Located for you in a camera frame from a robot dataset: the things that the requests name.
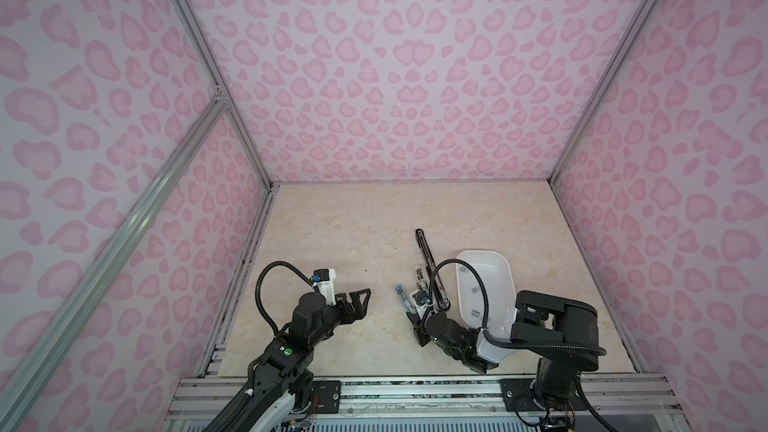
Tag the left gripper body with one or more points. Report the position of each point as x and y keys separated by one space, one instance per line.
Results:
x=341 y=314

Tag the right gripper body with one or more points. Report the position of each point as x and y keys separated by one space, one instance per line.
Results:
x=456 y=356

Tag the blue mini stapler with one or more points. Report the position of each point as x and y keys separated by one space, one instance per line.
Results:
x=409 y=307

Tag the black stapler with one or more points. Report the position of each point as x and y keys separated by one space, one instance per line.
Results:
x=442 y=301

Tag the white plastic bin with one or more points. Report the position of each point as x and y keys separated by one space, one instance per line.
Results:
x=495 y=272

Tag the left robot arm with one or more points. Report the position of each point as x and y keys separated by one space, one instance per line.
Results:
x=279 y=382

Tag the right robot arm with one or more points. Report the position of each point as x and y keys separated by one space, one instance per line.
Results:
x=562 y=332

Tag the right mounting plate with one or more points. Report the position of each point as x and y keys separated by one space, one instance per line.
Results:
x=517 y=395

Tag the mounting plate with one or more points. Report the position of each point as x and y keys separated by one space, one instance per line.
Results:
x=517 y=395
x=319 y=397

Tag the left mounting plate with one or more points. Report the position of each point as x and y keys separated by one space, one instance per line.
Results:
x=319 y=397

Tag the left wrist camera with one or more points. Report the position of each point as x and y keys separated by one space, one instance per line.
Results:
x=323 y=283

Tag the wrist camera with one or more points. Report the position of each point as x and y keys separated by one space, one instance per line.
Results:
x=422 y=302
x=323 y=283

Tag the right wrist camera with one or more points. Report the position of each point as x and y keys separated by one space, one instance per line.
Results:
x=422 y=302

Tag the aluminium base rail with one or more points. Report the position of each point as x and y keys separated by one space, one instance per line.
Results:
x=626 y=401

